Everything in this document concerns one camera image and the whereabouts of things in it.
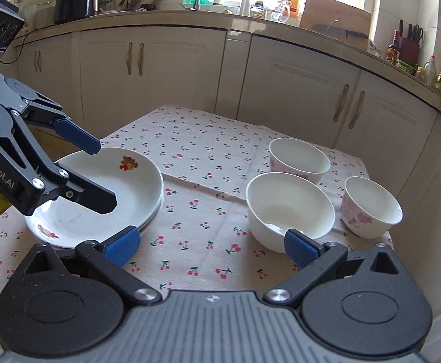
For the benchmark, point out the cherry print tablecloth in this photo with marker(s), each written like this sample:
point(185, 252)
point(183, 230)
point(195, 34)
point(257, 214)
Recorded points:
point(205, 151)

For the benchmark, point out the brown cardboard box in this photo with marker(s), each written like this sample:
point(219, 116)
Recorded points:
point(337, 11)

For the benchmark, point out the clear glass bottle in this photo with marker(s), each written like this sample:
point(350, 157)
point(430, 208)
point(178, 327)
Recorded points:
point(430, 70)

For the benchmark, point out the green packet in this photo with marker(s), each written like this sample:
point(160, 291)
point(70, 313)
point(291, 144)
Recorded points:
point(407, 66)

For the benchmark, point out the stained white plate fruit print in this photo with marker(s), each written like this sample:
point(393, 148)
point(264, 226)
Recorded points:
point(129, 196)

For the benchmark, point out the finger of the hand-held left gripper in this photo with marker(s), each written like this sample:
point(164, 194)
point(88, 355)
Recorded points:
point(78, 136)
point(92, 198)

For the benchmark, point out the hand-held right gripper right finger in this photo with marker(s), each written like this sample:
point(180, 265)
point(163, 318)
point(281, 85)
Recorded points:
point(301, 247)

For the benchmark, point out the white bowl pink flowers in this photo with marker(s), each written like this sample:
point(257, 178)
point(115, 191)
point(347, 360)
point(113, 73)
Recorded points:
point(371, 215)
point(300, 170)
point(273, 217)

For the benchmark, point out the small glass jar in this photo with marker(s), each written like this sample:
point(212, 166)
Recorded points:
point(419, 72)

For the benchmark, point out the clear glass pitcher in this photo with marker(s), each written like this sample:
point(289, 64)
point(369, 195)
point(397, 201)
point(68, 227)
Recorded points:
point(277, 13)

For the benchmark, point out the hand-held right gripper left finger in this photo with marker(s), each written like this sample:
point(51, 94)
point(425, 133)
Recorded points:
point(122, 245)

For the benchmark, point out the beige kitchen counter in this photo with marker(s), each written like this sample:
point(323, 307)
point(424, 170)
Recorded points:
point(167, 17)

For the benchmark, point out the small black bowl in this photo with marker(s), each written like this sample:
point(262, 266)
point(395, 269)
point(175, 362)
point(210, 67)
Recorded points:
point(148, 6)

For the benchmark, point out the dark red knife block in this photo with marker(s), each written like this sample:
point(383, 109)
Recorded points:
point(409, 47)

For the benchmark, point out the dark sauce bottle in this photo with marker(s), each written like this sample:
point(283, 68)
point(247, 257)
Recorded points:
point(393, 51)

